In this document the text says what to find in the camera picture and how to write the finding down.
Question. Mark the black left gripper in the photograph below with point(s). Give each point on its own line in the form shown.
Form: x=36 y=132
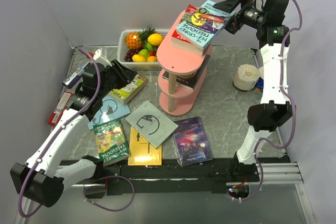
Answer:
x=123 y=74

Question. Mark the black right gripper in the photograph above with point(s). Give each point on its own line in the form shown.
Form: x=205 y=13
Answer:
x=230 y=4

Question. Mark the blue 143-Storey Treehouse book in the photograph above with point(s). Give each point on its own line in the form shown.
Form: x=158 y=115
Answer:
x=200 y=27

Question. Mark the grey Great Gatsby book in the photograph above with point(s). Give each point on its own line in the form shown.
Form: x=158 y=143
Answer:
x=151 y=124

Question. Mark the red 13-Storey Treehouse book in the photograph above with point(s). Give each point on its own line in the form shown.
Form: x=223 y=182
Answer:
x=176 y=36

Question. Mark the purple shrink-wrapped Robinson Crusoe book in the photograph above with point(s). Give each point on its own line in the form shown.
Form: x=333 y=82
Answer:
x=192 y=145

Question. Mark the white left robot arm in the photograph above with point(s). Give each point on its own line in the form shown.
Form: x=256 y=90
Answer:
x=40 y=178

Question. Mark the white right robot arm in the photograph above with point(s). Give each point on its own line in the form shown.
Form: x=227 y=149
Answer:
x=276 y=106

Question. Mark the lime green paperback book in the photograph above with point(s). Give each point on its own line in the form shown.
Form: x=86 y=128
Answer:
x=127 y=93

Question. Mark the yellow mango front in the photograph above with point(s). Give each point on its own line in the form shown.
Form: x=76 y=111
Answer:
x=138 y=58

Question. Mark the dark red grapes bunch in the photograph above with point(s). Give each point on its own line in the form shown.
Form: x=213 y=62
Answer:
x=130 y=54

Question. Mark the white plastic fruit basket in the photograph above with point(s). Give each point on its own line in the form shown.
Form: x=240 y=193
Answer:
x=124 y=54

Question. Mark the green pear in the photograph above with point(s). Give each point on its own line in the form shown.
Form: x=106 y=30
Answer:
x=144 y=53

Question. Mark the orange fruit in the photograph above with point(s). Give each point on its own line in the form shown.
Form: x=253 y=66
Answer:
x=151 y=59

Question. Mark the orange pineapple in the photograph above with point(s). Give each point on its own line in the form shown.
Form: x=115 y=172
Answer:
x=133 y=40

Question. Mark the light blue cat booklet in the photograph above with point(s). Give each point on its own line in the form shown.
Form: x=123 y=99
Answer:
x=110 y=110

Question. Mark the yellow lemon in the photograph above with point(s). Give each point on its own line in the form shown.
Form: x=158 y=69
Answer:
x=155 y=39

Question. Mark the purple white toothpaste box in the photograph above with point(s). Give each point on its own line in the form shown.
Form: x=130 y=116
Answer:
x=72 y=78

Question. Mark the pink three-tier wooden shelf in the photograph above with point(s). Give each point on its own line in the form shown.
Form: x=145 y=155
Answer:
x=174 y=99

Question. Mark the floral Little Women book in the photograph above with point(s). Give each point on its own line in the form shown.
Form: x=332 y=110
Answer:
x=187 y=47

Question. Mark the black book on shelf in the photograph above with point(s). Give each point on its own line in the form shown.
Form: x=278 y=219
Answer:
x=189 y=81

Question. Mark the green 104-Storey Treehouse book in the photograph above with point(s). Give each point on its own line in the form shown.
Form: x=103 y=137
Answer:
x=111 y=142

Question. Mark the beige wrapped toilet roll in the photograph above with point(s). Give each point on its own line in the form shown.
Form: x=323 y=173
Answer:
x=246 y=77

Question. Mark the yellow file folder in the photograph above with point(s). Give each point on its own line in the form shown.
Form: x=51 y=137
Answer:
x=142 y=153

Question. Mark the red rectangular box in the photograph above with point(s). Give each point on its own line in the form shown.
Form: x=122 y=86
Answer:
x=59 y=109

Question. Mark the blue wrapped toilet roll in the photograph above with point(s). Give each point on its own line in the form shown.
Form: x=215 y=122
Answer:
x=260 y=84

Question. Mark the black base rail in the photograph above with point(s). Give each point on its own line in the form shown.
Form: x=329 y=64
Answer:
x=210 y=176

